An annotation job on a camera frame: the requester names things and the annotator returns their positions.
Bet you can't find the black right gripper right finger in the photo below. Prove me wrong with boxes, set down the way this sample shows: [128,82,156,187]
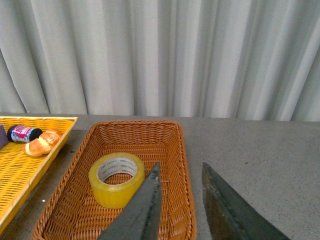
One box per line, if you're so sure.
[202,162,288,240]

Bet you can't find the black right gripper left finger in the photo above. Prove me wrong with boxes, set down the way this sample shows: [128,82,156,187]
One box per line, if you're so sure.
[98,162,161,240]

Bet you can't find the yellow packing tape roll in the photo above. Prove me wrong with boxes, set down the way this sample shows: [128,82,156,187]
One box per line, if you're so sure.
[88,152,145,209]

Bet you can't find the brown wicker basket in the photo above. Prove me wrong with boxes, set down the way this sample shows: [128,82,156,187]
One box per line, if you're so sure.
[31,120,197,240]

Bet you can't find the toy croissant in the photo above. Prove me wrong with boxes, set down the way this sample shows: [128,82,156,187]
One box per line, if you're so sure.
[22,129,63,157]

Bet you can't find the small dark labelled jar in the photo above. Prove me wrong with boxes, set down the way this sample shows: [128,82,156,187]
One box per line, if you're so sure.
[7,125,43,143]

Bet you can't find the purple foam cube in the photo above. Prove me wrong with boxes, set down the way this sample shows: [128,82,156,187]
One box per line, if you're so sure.
[0,124,9,149]

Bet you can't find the grey curtain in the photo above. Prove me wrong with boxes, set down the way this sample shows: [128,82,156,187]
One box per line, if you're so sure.
[0,0,320,122]

